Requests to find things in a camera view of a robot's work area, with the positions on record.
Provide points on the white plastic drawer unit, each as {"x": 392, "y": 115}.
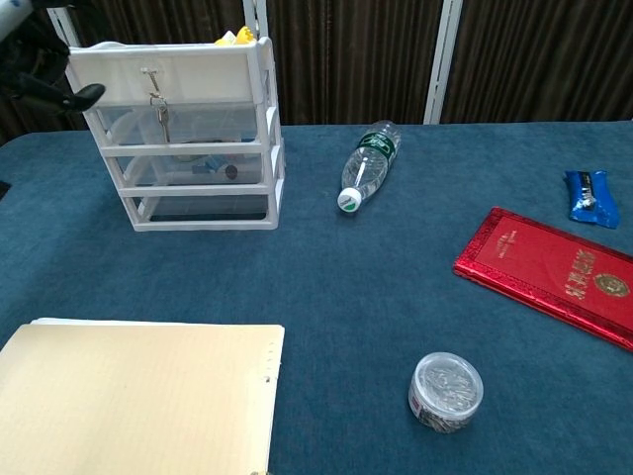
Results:
{"x": 207, "y": 74}

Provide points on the red certificate folder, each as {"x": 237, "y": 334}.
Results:
{"x": 544, "y": 267}

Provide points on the pale yellow loose-leaf notepad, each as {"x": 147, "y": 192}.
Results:
{"x": 133, "y": 396}

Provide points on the round clear pin box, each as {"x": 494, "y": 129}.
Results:
{"x": 445, "y": 391}

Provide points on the dark brown curtain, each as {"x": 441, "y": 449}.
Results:
{"x": 346, "y": 59}

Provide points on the clear plastic water bottle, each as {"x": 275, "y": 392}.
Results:
{"x": 366, "y": 163}

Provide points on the blue foil snack packet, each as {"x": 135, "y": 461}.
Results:
{"x": 591, "y": 198}

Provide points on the small brown round disc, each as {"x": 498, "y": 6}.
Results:
{"x": 231, "y": 171}

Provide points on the white metal frame post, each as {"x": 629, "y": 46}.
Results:
{"x": 440, "y": 59}
{"x": 256, "y": 17}
{"x": 64, "y": 27}

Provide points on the small metal adhesive hook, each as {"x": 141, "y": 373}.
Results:
{"x": 153, "y": 79}

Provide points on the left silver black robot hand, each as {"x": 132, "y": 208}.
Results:
{"x": 34, "y": 64}

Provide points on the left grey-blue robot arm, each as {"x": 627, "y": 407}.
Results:
{"x": 12, "y": 15}

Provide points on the yellow plastic toy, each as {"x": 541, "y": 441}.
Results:
{"x": 243, "y": 35}

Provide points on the small silver keys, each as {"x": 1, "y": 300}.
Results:
{"x": 162, "y": 119}

